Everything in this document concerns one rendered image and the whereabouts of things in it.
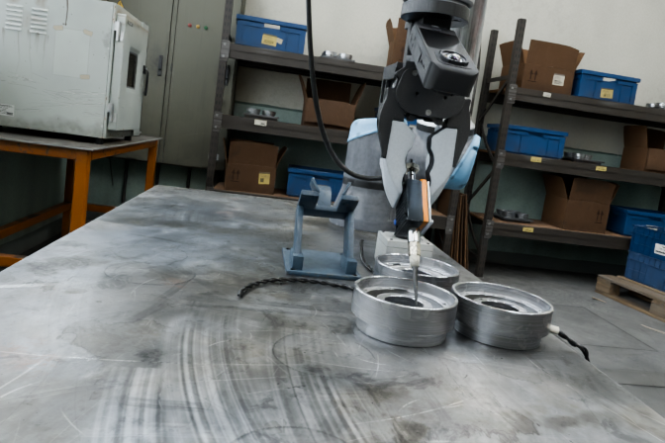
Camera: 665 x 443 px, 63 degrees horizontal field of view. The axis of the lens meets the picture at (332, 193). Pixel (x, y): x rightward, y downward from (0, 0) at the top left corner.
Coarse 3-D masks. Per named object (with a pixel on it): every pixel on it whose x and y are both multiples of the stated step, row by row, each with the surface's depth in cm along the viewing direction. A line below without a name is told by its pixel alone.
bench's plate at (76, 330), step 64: (192, 192) 130; (64, 256) 65; (128, 256) 68; (192, 256) 72; (256, 256) 77; (448, 256) 95; (0, 320) 45; (64, 320) 46; (128, 320) 48; (192, 320) 50; (256, 320) 52; (320, 320) 55; (0, 384) 35; (64, 384) 36; (128, 384) 37; (192, 384) 39; (256, 384) 40; (320, 384) 41; (384, 384) 43; (448, 384) 44; (512, 384) 46; (576, 384) 48
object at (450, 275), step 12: (384, 264) 65; (396, 264) 72; (408, 264) 72; (420, 264) 72; (432, 264) 72; (444, 264) 70; (396, 276) 63; (408, 276) 63; (420, 276) 62; (432, 276) 62; (444, 276) 63; (456, 276) 65; (444, 288) 63
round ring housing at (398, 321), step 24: (360, 288) 57; (384, 288) 59; (408, 288) 60; (432, 288) 58; (360, 312) 52; (384, 312) 50; (408, 312) 50; (432, 312) 50; (384, 336) 51; (408, 336) 51; (432, 336) 51
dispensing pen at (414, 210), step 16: (416, 192) 55; (400, 208) 57; (416, 208) 54; (400, 224) 56; (416, 224) 54; (416, 240) 54; (416, 256) 54; (416, 272) 53; (416, 288) 52; (416, 304) 52
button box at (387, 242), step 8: (384, 232) 84; (392, 232) 85; (384, 240) 80; (392, 240) 79; (400, 240) 79; (424, 240) 82; (376, 248) 85; (384, 248) 80; (392, 248) 79; (400, 248) 79; (424, 248) 79; (432, 248) 79; (424, 256) 79
